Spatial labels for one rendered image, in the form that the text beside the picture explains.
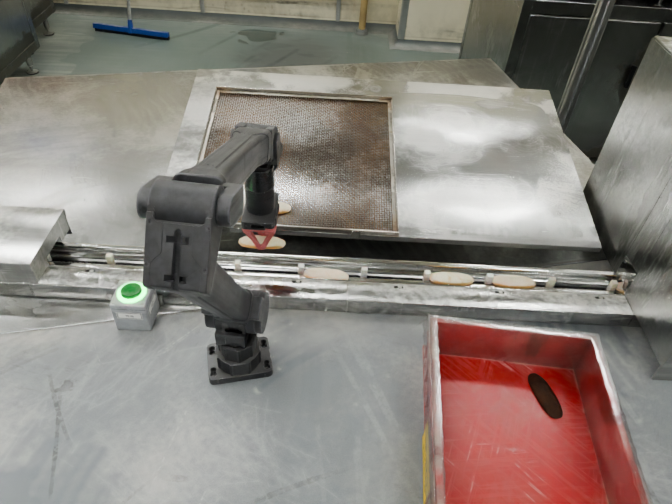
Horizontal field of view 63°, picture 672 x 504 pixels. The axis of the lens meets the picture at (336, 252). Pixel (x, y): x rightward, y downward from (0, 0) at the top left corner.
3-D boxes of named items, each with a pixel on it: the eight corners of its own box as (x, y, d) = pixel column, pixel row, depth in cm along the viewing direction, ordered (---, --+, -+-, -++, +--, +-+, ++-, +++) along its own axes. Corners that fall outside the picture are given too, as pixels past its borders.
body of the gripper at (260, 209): (279, 199, 115) (278, 170, 109) (274, 231, 107) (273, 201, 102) (248, 197, 114) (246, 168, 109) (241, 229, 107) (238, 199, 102)
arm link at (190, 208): (115, 286, 59) (207, 297, 58) (141, 169, 62) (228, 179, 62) (211, 330, 102) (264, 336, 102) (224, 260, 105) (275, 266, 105)
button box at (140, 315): (117, 341, 112) (104, 305, 105) (128, 312, 118) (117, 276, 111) (157, 343, 113) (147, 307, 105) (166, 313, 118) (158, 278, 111)
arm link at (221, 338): (216, 349, 100) (245, 353, 100) (211, 313, 93) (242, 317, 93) (229, 312, 107) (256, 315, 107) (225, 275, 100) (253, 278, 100)
